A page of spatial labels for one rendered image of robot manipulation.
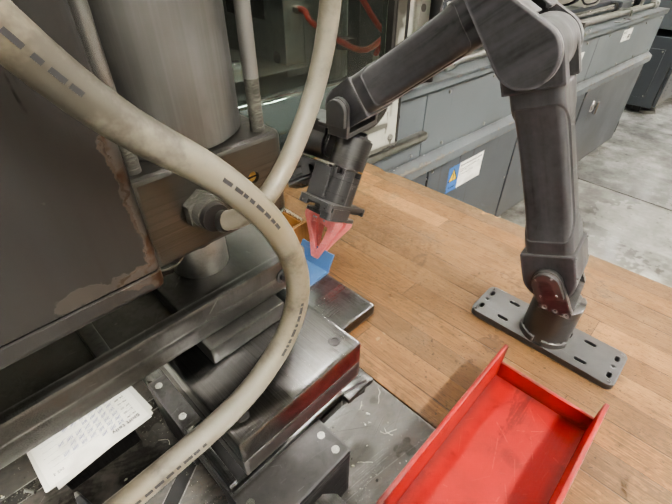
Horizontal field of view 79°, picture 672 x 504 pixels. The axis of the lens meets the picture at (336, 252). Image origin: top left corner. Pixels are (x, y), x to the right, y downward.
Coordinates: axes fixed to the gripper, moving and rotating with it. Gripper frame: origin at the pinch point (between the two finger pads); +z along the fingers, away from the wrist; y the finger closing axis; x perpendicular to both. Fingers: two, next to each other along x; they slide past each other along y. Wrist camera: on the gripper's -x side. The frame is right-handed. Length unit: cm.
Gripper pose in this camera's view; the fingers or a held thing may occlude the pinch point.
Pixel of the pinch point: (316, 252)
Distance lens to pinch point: 68.0
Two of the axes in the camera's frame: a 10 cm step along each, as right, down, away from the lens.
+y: -5.7, 0.1, -8.2
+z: -3.2, 9.2, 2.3
